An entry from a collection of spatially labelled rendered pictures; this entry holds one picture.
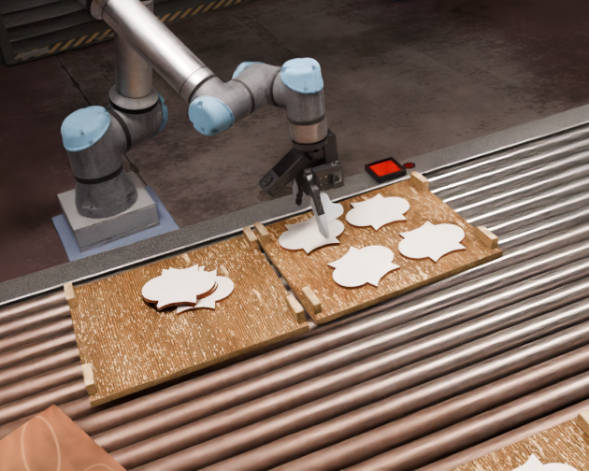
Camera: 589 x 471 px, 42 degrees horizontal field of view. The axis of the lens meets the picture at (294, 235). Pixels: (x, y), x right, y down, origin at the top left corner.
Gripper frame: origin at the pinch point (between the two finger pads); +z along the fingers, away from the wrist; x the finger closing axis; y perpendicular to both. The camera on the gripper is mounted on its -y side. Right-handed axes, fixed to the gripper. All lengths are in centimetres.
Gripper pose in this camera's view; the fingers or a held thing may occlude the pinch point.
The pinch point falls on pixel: (309, 222)
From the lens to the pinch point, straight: 162.3
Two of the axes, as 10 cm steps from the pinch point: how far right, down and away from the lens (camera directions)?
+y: 9.2, -3.0, 2.6
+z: 1.2, 8.2, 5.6
